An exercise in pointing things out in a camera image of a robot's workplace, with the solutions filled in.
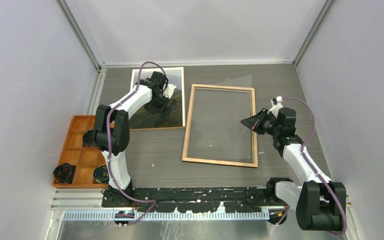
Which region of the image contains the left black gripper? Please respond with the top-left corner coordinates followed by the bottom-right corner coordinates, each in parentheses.
top-left (145, 92), bottom-right (177, 121)

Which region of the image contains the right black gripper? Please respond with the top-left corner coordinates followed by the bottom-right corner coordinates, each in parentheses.
top-left (241, 108), bottom-right (281, 137)

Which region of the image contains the black wooden picture frame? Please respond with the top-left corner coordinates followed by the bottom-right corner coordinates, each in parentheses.
top-left (182, 83), bottom-right (259, 169)

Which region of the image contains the mountain landscape photo board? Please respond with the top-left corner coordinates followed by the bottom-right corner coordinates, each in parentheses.
top-left (129, 67), bottom-right (186, 130)

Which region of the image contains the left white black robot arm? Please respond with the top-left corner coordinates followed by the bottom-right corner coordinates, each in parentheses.
top-left (92, 71), bottom-right (177, 207)

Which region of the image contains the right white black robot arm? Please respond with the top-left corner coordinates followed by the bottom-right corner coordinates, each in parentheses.
top-left (240, 107), bottom-right (347, 234)

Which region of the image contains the black yellow-green coiled bundle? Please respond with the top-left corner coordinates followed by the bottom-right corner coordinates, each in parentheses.
top-left (93, 164), bottom-right (110, 184)

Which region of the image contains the orange compartment tray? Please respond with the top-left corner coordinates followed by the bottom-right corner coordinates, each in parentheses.
top-left (51, 115), bottom-right (108, 189)

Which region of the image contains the black orange coiled bundle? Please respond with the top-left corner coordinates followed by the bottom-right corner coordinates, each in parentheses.
top-left (53, 163), bottom-right (76, 185)

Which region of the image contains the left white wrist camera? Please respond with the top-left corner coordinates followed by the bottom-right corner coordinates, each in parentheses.
top-left (163, 83), bottom-right (177, 99)

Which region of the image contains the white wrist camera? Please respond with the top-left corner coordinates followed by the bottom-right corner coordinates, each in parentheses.
top-left (268, 96), bottom-right (283, 117)
top-left (163, 83), bottom-right (177, 99)

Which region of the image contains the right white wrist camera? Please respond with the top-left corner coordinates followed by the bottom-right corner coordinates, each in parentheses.
top-left (268, 96), bottom-right (283, 117)

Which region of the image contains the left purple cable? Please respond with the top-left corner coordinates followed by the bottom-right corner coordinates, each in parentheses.
top-left (105, 61), bottom-right (168, 227)

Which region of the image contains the purple cable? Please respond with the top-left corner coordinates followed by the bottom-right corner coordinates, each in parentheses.
top-left (105, 61), bottom-right (168, 227)
top-left (276, 96), bottom-right (349, 236)

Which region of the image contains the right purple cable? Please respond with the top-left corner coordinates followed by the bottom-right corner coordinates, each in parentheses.
top-left (276, 96), bottom-right (349, 236)

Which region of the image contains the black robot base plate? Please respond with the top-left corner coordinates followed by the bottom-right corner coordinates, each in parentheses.
top-left (101, 186), bottom-right (300, 214)

